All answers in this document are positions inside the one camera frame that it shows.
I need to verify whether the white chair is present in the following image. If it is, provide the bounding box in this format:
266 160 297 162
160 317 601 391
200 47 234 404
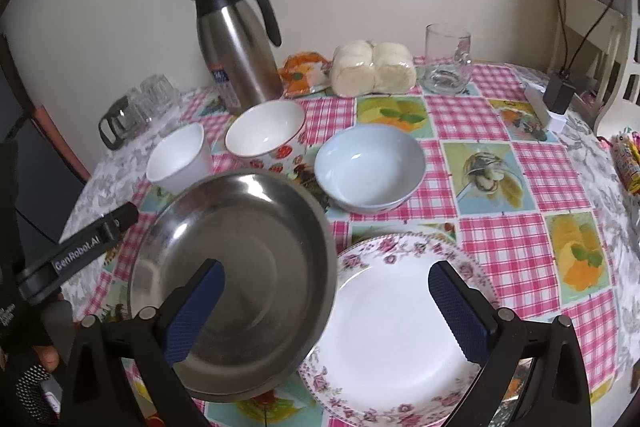
547 0 640 148

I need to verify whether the white square cup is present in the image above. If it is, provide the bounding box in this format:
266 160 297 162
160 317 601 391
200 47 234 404
146 123 215 195

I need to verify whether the clear glass mug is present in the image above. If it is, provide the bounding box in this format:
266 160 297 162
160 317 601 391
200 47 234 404
419 23 473 96

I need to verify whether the dark cabinet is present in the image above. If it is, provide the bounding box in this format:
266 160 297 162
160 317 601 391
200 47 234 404
0 32 93 268

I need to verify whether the pink plaid picture tablecloth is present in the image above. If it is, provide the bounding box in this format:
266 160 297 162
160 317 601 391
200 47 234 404
95 62 626 427

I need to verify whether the glass teapot with black handle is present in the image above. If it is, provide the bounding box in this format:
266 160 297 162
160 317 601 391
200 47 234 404
98 96 151 151

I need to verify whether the light blue bowl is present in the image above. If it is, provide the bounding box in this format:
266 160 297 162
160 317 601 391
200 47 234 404
314 123 427 215

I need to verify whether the black power adapter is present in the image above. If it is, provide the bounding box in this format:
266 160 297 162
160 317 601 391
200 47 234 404
543 69 577 116

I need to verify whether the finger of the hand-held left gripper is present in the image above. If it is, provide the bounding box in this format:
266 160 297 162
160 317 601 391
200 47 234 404
15 202 140 305

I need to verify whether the person's left hand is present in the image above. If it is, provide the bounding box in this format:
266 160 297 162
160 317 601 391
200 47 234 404
0 299 63 427

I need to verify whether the colourful candy packet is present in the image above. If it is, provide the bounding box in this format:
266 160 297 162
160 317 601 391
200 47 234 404
611 132 640 195

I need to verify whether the packet of white steamed buns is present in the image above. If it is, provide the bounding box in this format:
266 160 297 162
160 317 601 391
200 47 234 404
330 39 417 98

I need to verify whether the black cable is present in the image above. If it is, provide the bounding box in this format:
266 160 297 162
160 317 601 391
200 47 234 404
554 0 623 78

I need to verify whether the white bowl with strawberry print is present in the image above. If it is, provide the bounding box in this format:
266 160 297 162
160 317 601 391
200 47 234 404
224 100 307 172

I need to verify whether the orange snack packet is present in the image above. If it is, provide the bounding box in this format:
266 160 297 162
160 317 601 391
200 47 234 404
278 50 335 98

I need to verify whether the clear ribbed drinking glass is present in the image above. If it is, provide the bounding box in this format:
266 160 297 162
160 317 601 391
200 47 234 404
121 87 151 122
141 74 182 112

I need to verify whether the stainless steel thermos jug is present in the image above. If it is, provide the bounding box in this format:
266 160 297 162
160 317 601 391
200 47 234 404
191 0 285 115

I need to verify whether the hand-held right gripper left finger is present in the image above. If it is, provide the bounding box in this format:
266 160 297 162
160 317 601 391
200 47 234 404
60 258 227 427

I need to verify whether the white plate with floral rim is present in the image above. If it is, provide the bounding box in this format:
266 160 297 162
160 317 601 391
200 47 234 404
298 232 501 415

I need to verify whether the grey floral tablecloth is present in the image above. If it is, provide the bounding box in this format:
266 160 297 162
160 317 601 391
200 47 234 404
59 84 640 427

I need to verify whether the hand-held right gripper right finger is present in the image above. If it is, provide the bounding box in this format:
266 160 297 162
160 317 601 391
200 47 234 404
427 260 593 427

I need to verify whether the stainless steel plate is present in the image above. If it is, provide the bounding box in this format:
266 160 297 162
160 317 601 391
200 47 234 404
127 170 339 404

